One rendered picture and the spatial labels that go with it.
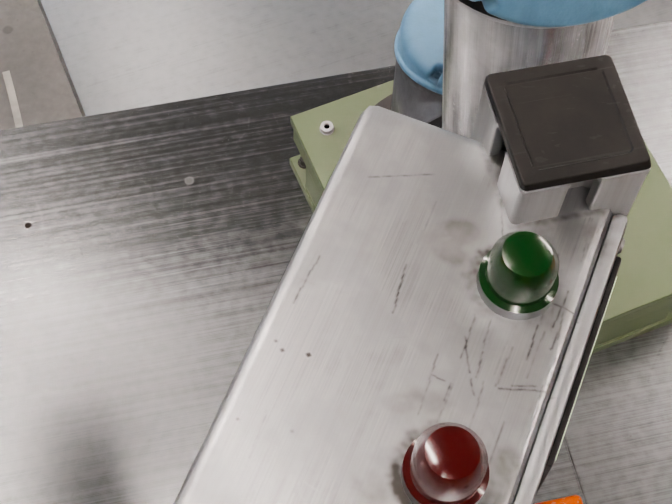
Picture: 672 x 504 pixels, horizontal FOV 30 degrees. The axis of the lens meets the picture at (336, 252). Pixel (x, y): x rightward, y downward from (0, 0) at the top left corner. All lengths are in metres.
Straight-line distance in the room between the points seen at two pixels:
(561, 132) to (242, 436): 0.14
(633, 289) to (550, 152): 0.67
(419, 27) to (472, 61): 0.27
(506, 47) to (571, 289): 0.22
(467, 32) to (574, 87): 0.20
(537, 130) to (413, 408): 0.10
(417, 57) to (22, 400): 0.46
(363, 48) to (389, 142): 0.84
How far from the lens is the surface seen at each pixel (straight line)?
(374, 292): 0.41
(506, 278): 0.39
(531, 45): 0.60
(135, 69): 1.26
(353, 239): 0.41
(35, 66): 2.33
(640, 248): 1.10
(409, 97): 0.92
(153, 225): 1.16
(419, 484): 0.37
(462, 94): 0.67
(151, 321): 1.12
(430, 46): 0.89
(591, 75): 0.43
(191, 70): 1.25
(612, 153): 0.42
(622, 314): 1.07
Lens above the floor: 1.84
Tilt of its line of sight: 62 degrees down
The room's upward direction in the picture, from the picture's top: 5 degrees clockwise
